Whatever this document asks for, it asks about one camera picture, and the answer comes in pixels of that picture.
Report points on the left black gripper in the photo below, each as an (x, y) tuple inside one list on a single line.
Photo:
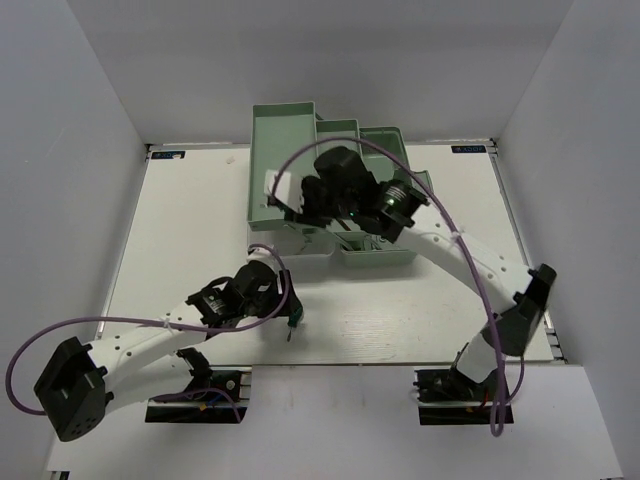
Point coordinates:
[(292, 299)]

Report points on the blue corner label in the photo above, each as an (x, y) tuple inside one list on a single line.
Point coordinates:
[(165, 155), (468, 149)]

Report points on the green plastic toolbox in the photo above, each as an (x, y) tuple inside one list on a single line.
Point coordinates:
[(278, 131)]

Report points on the right blue corner label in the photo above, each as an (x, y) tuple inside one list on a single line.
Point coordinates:
[(468, 149)]

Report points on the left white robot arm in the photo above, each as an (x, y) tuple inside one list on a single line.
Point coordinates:
[(82, 383)]

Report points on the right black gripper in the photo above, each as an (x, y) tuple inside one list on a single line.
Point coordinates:
[(303, 211)]

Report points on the green stubby screwdriver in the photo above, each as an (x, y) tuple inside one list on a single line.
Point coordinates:
[(294, 320)]

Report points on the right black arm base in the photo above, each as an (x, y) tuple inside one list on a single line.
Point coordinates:
[(441, 403)]

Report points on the left blue corner label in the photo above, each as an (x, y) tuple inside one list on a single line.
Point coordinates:
[(165, 155)]

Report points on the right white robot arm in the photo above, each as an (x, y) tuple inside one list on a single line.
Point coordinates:
[(514, 295)]

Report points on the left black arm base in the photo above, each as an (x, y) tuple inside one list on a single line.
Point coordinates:
[(220, 399)]

